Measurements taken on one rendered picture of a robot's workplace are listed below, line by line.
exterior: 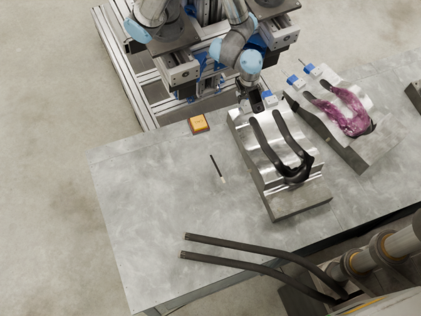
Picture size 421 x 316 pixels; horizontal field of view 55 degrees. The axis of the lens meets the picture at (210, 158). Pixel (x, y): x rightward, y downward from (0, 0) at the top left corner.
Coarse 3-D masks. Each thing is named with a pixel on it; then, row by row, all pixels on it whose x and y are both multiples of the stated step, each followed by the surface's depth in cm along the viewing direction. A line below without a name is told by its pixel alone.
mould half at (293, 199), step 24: (240, 120) 173; (264, 120) 174; (288, 120) 174; (240, 144) 173; (312, 144) 166; (264, 168) 160; (312, 168) 162; (264, 192) 162; (288, 192) 163; (312, 192) 164; (288, 216) 164
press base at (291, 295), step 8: (304, 272) 170; (304, 280) 172; (312, 280) 164; (280, 288) 216; (288, 288) 200; (280, 296) 220; (288, 296) 205; (296, 296) 191; (304, 296) 179; (288, 304) 210; (296, 304) 195; (304, 304) 183; (312, 304) 173; (320, 304) 163; (288, 312) 215; (296, 312) 200; (304, 312) 187; (312, 312) 176; (320, 312) 166
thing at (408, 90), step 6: (414, 84) 187; (420, 84) 187; (408, 90) 191; (414, 90) 187; (408, 96) 192; (414, 96) 188; (420, 96) 185; (414, 102) 190; (420, 102) 186; (420, 108) 187; (420, 114) 188
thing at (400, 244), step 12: (408, 228) 100; (396, 240) 105; (408, 240) 99; (360, 252) 130; (396, 252) 107; (408, 252) 104; (324, 264) 159; (336, 264) 155; (360, 264) 128; (372, 264) 122; (336, 276) 149
